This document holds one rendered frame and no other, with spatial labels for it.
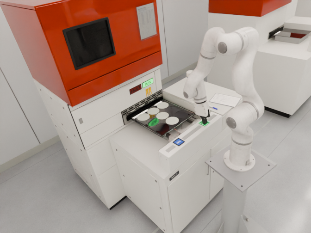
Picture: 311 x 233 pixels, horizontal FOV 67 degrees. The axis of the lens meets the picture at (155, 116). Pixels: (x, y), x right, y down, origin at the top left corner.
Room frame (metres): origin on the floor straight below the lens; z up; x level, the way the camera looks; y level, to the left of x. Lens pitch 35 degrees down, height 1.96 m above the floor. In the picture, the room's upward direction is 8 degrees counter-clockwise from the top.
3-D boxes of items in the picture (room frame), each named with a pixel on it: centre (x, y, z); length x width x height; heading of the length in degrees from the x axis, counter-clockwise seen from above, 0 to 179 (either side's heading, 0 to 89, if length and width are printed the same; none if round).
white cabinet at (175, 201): (1.50, -0.18, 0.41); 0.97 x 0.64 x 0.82; 128
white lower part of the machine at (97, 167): (1.85, 0.44, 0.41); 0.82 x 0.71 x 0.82; 128
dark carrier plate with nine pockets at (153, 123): (1.53, -0.06, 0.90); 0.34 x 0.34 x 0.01; 38
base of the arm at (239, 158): (1.02, -0.48, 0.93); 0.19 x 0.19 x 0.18
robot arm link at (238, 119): (0.99, -0.46, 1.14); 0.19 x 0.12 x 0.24; 121
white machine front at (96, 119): (1.59, 0.23, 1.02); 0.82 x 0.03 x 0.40; 128
